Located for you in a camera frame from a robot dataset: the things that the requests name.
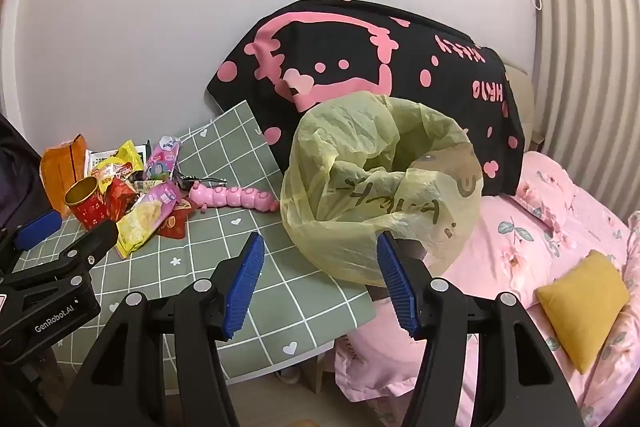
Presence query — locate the black bag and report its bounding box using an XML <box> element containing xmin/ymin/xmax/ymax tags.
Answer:
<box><xmin>0</xmin><ymin>115</ymin><xmax>52</xmax><ymax>230</ymax></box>

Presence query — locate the red gold can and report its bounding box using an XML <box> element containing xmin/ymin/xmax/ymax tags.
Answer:
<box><xmin>64</xmin><ymin>176</ymin><xmax>108</xmax><ymax>230</ymax></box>

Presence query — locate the beige striped curtain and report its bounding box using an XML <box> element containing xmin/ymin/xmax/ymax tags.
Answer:
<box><xmin>534</xmin><ymin>0</ymin><xmax>639</xmax><ymax>218</ymax></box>

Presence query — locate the pink floral bedding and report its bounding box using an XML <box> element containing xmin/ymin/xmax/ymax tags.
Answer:
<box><xmin>334</xmin><ymin>152</ymin><xmax>639</xmax><ymax>426</ymax></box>

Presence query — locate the yellow-green trash bag bin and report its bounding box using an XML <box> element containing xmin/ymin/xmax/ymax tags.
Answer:
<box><xmin>280</xmin><ymin>92</ymin><xmax>484</xmax><ymax>286</ymax></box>

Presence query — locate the purple yellow chip bag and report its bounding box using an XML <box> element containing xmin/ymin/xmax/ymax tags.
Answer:
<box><xmin>115</xmin><ymin>181</ymin><xmax>182</xmax><ymax>259</ymax></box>

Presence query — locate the yellow red snack packet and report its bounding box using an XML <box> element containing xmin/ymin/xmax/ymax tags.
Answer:
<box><xmin>90</xmin><ymin>140</ymin><xmax>144</xmax><ymax>194</ymax></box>

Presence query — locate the orange snack bag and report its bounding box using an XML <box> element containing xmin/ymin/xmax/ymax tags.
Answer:
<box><xmin>39</xmin><ymin>134</ymin><xmax>87</xmax><ymax>218</ymax></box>

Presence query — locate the black pink cartoon cloth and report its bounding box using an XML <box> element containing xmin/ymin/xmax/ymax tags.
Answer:
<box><xmin>207</xmin><ymin>0</ymin><xmax>525</xmax><ymax>196</ymax></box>

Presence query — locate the red round-print snack bag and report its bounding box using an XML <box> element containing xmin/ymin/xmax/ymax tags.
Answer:
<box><xmin>157</xmin><ymin>198</ymin><xmax>198</xmax><ymax>239</ymax></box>

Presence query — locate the yellow small pillow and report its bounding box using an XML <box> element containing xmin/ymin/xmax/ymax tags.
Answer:
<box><xmin>536</xmin><ymin>251</ymin><xmax>630</xmax><ymax>375</ymax></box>

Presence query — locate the pink caterpillar toy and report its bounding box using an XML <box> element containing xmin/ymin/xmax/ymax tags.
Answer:
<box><xmin>189</xmin><ymin>181</ymin><xmax>280</xmax><ymax>212</ymax></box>

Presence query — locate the blue object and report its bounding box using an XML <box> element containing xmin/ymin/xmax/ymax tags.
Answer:
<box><xmin>14</xmin><ymin>210</ymin><xmax>62</xmax><ymax>251</ymax></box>

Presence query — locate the red crinkled wrapper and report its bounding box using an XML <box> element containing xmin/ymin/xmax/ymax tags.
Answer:
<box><xmin>104</xmin><ymin>178</ymin><xmax>138</xmax><ymax>222</ymax></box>

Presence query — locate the green checked tablecloth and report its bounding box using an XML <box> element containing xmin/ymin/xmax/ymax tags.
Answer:
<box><xmin>11</xmin><ymin>100</ymin><xmax>378</xmax><ymax>384</ymax></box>

